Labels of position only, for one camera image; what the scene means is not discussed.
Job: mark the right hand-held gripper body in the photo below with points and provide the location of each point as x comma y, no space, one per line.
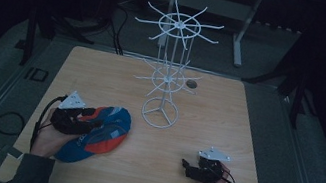
214,154

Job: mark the black rectangular floor bracket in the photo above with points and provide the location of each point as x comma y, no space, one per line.
37,74

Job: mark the white metal table frame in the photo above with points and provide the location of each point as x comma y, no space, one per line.
213,5

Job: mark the grey tape strip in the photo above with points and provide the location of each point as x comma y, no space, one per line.
14,152

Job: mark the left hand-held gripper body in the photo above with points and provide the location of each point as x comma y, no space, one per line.
72,101

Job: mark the black metal stand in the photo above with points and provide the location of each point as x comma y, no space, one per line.
29,37
299,95

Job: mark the person's left hand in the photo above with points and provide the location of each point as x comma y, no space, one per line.
48,139

